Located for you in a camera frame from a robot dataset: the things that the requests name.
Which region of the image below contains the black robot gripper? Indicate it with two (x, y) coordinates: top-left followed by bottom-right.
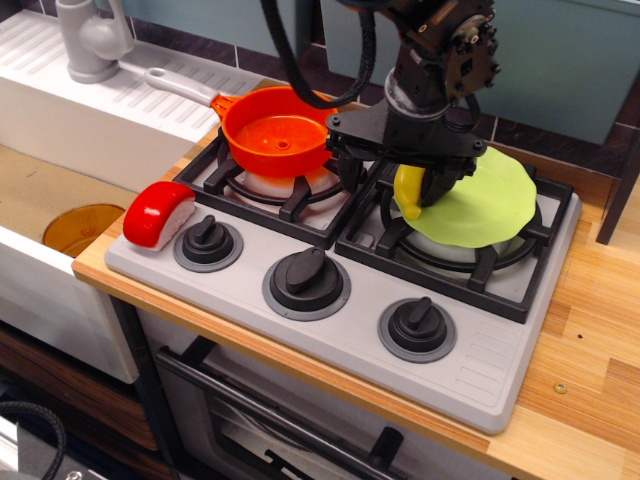
(327, 100), (487, 208)

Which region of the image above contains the yellow toy banana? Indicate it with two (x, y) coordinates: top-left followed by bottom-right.
(393, 165), (426, 220)

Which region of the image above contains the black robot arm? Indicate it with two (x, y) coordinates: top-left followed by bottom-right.
(327, 1), (500, 206)

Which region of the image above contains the black left burner grate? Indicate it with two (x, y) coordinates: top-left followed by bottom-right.
(175, 133), (378, 249)

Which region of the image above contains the black burner grate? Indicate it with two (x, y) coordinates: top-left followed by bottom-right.
(175, 133), (378, 249)
(335, 166), (581, 324)

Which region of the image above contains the light green plate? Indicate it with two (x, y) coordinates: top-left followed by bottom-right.
(399, 147), (537, 248)

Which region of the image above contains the grey toy stove top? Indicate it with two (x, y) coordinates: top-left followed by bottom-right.
(105, 137), (581, 433)

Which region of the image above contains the black middle stove knob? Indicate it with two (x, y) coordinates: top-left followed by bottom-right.
(262, 247), (352, 322)

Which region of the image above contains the black stove knob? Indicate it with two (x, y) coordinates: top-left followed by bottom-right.
(262, 247), (352, 322)
(378, 297), (457, 364)
(173, 215), (244, 273)

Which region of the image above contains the black right burner grate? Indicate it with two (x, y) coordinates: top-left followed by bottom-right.
(335, 166), (581, 324)

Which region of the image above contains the black right stove knob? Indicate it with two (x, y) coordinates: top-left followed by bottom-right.
(378, 297), (457, 364)

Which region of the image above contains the black left stove knob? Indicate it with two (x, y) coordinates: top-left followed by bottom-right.
(173, 215), (244, 273)

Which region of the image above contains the red and white toy sushi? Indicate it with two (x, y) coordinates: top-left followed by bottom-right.
(123, 181), (195, 251)

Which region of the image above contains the dark wooden furniture leg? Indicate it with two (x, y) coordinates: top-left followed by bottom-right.
(596, 77), (639, 245)

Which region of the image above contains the toy oven door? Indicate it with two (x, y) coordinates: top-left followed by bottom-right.
(138, 311), (506, 479)

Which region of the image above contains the white toy sink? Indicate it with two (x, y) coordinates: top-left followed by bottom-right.
(1, 10), (260, 384)

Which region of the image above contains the grey toy faucet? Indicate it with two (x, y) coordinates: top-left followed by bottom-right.
(55, 0), (134, 84)

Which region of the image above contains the amber sink drain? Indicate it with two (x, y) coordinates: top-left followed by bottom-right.
(42, 203), (125, 258)

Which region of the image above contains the orange pot with grey handle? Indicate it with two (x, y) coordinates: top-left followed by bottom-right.
(144, 67), (337, 178)

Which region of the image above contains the black braided cable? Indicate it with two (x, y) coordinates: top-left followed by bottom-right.
(259, 0), (377, 109)

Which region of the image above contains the black oven door handle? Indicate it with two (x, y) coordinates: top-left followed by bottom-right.
(156, 338), (403, 480)

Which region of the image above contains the black cable bottom left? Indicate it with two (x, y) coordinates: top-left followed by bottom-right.
(0, 400), (68, 480)

